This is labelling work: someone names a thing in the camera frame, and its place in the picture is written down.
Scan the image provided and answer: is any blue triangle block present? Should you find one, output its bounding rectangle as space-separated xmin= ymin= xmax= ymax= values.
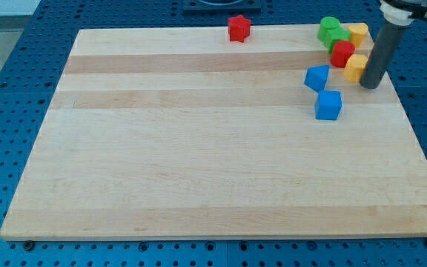
xmin=304 ymin=65 xmax=330 ymax=92

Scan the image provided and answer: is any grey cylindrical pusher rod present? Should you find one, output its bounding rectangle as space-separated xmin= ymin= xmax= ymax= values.
xmin=360 ymin=21 xmax=408 ymax=89

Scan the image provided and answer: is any red star block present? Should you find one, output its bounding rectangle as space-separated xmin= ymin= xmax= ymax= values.
xmin=228 ymin=15 xmax=251 ymax=43

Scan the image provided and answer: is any yellow heart block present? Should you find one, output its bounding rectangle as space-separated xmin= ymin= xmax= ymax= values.
xmin=348 ymin=22 xmax=368 ymax=48

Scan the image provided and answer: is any light wooden board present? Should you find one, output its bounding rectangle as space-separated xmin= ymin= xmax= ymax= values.
xmin=0 ymin=24 xmax=427 ymax=241

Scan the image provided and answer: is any red cylinder block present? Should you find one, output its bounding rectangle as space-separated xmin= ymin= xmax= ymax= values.
xmin=331 ymin=41 xmax=355 ymax=68

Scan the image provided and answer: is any yellow hexagon block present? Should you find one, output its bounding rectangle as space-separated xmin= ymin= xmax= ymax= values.
xmin=343 ymin=54 xmax=368 ymax=82

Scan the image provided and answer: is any blue cube block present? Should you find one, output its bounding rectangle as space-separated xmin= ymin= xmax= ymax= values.
xmin=314 ymin=90 xmax=342 ymax=120

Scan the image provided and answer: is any green star block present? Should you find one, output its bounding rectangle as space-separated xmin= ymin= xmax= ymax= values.
xmin=322 ymin=27 xmax=351 ymax=53

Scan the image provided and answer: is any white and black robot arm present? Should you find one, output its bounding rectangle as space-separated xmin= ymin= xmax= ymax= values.
xmin=379 ymin=0 xmax=427 ymax=26

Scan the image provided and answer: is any green cylinder block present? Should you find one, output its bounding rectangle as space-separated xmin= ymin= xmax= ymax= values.
xmin=317 ymin=16 xmax=340 ymax=42

